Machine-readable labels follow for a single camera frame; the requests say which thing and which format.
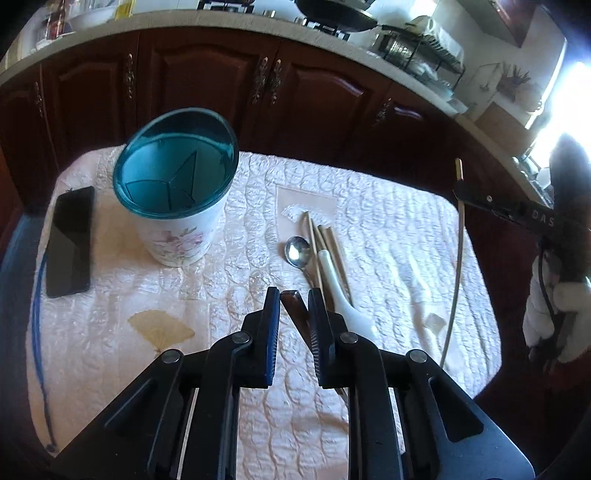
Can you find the light wooden chopstick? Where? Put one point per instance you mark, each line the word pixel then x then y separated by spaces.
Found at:
pixel 314 250

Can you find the dark brown handled fork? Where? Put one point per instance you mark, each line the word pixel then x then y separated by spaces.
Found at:
pixel 295 313

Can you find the black wok with lid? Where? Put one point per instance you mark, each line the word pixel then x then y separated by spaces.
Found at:
pixel 353 16

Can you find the black smartphone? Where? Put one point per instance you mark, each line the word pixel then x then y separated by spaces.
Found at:
pixel 68 251

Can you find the black dish rack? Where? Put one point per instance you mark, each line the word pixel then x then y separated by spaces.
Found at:
pixel 417 55

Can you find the brown lower kitchen cabinets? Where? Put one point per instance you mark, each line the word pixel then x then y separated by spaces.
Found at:
pixel 323 101

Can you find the white gloved right hand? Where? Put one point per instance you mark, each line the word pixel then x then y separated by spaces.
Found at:
pixel 550 295

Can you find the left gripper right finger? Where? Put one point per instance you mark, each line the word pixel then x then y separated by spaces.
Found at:
pixel 408 419

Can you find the floral white utensil holder cup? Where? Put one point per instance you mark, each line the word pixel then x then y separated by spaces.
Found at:
pixel 174 176

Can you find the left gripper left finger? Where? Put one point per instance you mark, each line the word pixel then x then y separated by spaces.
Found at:
pixel 179 417

